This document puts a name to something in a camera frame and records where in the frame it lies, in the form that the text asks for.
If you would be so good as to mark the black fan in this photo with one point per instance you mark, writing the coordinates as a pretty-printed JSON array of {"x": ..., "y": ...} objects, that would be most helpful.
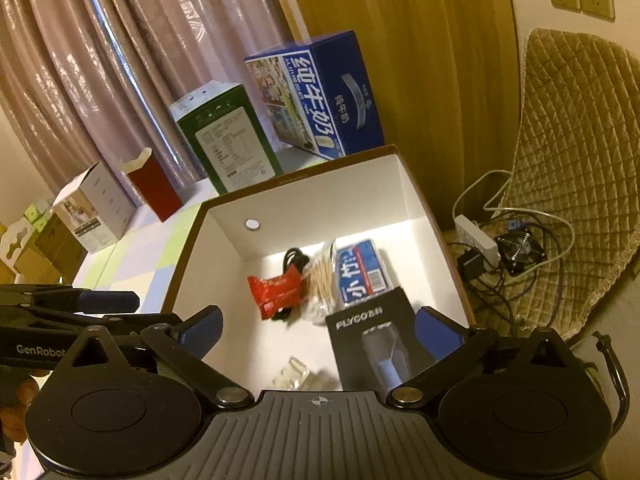
[{"x": 520, "y": 250}]

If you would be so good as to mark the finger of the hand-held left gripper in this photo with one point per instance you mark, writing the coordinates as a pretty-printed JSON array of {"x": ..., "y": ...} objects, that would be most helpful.
[
  {"x": 125, "y": 321},
  {"x": 107, "y": 301}
]

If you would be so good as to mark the white printed carton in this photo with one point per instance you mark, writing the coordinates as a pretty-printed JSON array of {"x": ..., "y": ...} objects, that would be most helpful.
[{"x": 95, "y": 210}]

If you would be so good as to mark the brown cardboard box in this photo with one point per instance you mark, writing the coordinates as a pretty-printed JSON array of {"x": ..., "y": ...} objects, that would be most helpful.
[{"x": 50, "y": 250}]

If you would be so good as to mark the pink patterned curtain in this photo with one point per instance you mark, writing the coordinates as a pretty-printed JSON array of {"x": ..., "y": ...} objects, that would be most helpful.
[{"x": 75, "y": 60}]

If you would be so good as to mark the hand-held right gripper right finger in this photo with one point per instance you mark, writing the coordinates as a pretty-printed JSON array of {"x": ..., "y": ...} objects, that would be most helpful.
[{"x": 436, "y": 331}]

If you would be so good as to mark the red snack packet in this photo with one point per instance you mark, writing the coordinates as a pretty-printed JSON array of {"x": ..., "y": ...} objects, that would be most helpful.
[{"x": 275, "y": 292}]

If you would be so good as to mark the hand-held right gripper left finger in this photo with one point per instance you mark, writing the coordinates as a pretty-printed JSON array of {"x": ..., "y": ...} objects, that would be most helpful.
[{"x": 204, "y": 327}]

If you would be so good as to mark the person's left hand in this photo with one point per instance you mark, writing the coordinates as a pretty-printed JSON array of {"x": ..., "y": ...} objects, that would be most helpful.
[{"x": 25, "y": 395}]

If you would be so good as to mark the small green white box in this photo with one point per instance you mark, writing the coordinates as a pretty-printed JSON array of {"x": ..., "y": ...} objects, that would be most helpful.
[{"x": 37, "y": 211}]

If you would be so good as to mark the blue milk carton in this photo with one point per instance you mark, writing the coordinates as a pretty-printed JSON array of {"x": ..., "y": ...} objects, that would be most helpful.
[{"x": 340, "y": 95}]

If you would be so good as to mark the paper clip card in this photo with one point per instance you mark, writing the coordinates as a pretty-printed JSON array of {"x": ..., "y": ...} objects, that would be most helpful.
[{"x": 295, "y": 375}]

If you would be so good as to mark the white cardboard insert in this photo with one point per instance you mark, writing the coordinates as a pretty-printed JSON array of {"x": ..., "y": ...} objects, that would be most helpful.
[{"x": 11, "y": 247}]

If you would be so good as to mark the black power adapter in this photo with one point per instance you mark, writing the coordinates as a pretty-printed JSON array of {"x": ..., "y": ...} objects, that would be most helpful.
[{"x": 472, "y": 266}]

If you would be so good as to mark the white power strip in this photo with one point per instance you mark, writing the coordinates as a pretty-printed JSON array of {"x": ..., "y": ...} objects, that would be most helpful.
[{"x": 475, "y": 235}]

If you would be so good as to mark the green carton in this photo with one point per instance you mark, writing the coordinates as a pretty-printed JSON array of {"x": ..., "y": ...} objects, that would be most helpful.
[{"x": 230, "y": 145}]

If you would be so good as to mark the quilted chair cushion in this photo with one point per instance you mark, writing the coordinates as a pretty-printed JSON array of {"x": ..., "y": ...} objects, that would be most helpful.
[{"x": 575, "y": 160}]

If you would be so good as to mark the dark red box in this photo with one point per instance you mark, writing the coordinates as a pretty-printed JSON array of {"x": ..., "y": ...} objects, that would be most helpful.
[{"x": 155, "y": 190}]

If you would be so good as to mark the black razor box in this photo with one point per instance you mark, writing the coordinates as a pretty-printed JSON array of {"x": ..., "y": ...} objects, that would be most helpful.
[{"x": 370, "y": 330}]

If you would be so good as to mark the blue white tissue pack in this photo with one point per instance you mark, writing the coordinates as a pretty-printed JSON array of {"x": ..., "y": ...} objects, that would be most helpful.
[{"x": 360, "y": 272}]

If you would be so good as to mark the cotton swabs bag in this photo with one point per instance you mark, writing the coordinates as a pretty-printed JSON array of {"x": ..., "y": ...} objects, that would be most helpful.
[{"x": 320, "y": 280}]

